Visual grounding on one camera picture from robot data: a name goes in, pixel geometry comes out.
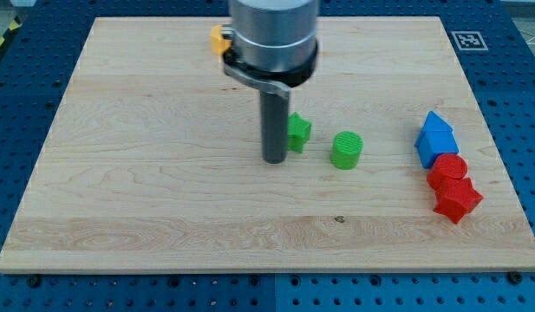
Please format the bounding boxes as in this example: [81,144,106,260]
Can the green cylinder block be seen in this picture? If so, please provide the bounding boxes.
[329,131,363,170]

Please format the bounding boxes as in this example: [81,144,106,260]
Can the wooden board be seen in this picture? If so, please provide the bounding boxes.
[0,16,535,274]

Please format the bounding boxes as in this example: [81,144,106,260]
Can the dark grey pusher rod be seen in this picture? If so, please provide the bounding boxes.
[259,92,289,164]

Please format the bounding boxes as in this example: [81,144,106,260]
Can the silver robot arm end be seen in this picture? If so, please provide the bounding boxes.
[221,0,319,100]

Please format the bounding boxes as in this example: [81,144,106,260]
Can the green star block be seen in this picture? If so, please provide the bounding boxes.
[287,113,312,153]

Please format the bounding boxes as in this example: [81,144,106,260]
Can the red cylinder block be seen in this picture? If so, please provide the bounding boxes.
[427,153,468,190]

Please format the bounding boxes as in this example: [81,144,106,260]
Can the white fiducial marker tag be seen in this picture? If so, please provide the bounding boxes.
[451,31,488,51]

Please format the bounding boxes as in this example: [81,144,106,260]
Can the blue cube block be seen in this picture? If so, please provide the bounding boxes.
[414,131,459,169]

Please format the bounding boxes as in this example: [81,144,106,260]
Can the blue triangle block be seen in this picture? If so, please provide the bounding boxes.
[414,111,453,147]

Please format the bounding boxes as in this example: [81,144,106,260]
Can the red star block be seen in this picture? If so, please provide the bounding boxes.
[433,178,484,224]

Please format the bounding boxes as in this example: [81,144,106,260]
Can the yellow block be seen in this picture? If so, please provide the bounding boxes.
[210,24,232,55]

